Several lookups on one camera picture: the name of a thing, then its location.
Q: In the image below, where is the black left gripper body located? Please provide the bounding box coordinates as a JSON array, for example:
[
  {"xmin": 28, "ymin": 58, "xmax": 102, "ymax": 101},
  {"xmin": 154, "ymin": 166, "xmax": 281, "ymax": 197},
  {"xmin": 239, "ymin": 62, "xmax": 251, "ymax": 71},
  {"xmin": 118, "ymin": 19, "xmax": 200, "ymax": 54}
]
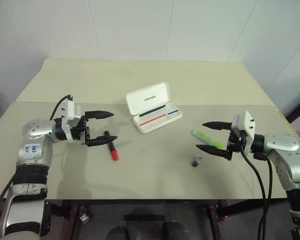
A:
[{"xmin": 71, "ymin": 114, "xmax": 91, "ymax": 148}]

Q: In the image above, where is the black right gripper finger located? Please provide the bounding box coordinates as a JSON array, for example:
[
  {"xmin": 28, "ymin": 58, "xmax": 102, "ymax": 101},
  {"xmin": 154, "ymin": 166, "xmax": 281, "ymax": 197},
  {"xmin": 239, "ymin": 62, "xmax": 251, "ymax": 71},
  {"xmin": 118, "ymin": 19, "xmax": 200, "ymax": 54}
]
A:
[
  {"xmin": 201, "ymin": 120, "xmax": 233, "ymax": 131},
  {"xmin": 195, "ymin": 144, "xmax": 229, "ymax": 160}
]

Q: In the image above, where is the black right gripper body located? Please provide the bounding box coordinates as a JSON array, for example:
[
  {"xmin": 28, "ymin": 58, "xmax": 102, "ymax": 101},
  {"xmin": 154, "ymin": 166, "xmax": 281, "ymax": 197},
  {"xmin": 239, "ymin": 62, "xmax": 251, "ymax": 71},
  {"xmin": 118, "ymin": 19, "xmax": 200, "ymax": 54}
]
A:
[{"xmin": 225, "ymin": 129, "xmax": 249, "ymax": 162}]

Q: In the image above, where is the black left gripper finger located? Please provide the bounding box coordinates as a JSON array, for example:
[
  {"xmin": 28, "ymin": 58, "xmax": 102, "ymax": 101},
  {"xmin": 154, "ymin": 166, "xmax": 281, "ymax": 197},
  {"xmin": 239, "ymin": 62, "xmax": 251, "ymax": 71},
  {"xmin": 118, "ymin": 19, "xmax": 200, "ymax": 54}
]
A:
[
  {"xmin": 84, "ymin": 109, "xmax": 115, "ymax": 121},
  {"xmin": 86, "ymin": 135, "xmax": 119, "ymax": 148}
]

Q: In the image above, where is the green highlighter pen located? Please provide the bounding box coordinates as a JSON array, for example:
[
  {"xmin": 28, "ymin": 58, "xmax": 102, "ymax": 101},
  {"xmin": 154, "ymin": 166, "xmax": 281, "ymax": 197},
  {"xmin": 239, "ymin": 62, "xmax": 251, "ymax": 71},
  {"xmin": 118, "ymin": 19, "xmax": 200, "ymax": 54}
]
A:
[{"xmin": 191, "ymin": 128, "xmax": 227, "ymax": 151}]

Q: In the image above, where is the black marker with red cap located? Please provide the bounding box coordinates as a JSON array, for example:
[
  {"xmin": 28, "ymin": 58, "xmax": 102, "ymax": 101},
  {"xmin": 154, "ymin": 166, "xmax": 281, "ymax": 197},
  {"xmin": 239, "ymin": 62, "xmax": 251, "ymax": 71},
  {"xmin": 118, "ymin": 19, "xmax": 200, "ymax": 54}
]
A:
[{"xmin": 103, "ymin": 130, "xmax": 119, "ymax": 162}]

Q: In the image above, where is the small dark grey eraser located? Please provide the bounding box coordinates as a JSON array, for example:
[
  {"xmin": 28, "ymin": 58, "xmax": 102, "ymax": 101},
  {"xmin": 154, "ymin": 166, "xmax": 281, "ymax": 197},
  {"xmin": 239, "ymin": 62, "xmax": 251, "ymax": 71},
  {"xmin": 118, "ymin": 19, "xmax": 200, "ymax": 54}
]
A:
[{"xmin": 190, "ymin": 155, "xmax": 206, "ymax": 168}]

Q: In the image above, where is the white plastic pencil case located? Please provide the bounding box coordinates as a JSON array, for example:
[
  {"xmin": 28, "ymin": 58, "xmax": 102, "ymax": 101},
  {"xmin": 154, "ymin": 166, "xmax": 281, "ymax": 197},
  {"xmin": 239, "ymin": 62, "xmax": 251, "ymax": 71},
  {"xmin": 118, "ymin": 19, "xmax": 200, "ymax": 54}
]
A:
[{"xmin": 125, "ymin": 81, "xmax": 184, "ymax": 135}]

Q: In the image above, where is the flat black bar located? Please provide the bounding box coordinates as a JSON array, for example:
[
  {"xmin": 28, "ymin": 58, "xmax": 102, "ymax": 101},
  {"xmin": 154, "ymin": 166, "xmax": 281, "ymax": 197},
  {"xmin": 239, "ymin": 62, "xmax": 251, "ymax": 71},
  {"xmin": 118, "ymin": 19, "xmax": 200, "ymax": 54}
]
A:
[{"xmin": 123, "ymin": 214, "xmax": 166, "ymax": 222}]

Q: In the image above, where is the dark rounded shape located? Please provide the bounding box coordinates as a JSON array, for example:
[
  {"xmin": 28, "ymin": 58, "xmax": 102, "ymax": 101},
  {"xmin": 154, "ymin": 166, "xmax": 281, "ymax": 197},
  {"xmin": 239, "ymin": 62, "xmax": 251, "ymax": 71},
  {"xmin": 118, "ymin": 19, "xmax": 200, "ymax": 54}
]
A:
[
  {"xmin": 106, "ymin": 224, "xmax": 131, "ymax": 240},
  {"xmin": 161, "ymin": 220, "xmax": 191, "ymax": 240}
]

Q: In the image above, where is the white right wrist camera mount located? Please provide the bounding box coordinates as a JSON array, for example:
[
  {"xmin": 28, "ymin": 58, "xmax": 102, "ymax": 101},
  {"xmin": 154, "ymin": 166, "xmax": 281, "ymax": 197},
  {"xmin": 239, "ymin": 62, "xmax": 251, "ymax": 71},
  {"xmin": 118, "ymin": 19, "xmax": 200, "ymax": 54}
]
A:
[{"xmin": 231, "ymin": 111, "xmax": 257, "ymax": 154}]

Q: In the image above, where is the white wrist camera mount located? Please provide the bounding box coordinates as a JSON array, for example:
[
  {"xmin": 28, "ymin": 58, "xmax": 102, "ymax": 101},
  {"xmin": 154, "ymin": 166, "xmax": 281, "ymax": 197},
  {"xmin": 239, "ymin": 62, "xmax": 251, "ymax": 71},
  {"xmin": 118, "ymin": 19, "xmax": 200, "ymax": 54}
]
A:
[
  {"xmin": 231, "ymin": 111, "xmax": 257, "ymax": 154},
  {"xmin": 60, "ymin": 99, "xmax": 82, "ymax": 144}
]

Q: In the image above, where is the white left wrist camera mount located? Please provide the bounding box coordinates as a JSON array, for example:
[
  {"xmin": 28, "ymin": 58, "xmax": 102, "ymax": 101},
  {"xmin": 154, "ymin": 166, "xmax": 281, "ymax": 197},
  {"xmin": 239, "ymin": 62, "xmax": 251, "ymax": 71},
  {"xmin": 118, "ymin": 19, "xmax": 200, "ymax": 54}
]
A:
[{"xmin": 60, "ymin": 99, "xmax": 82, "ymax": 144}]

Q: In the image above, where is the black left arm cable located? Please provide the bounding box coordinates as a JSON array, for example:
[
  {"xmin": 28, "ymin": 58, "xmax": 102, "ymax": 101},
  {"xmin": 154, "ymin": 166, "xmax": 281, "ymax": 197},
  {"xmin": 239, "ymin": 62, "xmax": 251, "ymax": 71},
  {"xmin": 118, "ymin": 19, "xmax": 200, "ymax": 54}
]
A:
[{"xmin": 0, "ymin": 94, "xmax": 74, "ymax": 226}]

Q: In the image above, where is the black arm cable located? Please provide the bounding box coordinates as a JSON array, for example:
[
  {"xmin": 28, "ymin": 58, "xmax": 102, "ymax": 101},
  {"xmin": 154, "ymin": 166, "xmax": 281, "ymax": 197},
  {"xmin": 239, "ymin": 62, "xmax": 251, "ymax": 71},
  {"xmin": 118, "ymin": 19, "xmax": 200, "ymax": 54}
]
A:
[
  {"xmin": 0, "ymin": 94, "xmax": 74, "ymax": 226},
  {"xmin": 239, "ymin": 149, "xmax": 268, "ymax": 240},
  {"xmin": 264, "ymin": 157, "xmax": 274, "ymax": 201}
]

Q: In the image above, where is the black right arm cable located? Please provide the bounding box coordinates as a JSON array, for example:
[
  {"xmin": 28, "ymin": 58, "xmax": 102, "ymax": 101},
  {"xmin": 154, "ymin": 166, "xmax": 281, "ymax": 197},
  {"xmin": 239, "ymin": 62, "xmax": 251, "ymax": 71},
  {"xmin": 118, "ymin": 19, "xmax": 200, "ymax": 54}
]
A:
[
  {"xmin": 239, "ymin": 149, "xmax": 268, "ymax": 240},
  {"xmin": 264, "ymin": 157, "xmax": 274, "ymax": 201}
]

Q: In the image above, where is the black background frame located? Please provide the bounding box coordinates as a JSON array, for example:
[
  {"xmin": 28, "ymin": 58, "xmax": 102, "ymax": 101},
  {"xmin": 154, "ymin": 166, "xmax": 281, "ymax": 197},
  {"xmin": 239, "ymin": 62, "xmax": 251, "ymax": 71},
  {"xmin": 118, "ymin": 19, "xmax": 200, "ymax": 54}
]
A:
[{"xmin": 285, "ymin": 91, "xmax": 300, "ymax": 124}]

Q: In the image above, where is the black metal table frame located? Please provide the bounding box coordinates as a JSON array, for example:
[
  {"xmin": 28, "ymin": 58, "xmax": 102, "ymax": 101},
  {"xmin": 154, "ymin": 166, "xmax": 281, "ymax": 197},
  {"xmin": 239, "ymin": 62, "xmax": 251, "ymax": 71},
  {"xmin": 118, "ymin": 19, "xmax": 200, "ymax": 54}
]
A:
[{"xmin": 43, "ymin": 198, "xmax": 292, "ymax": 240}]

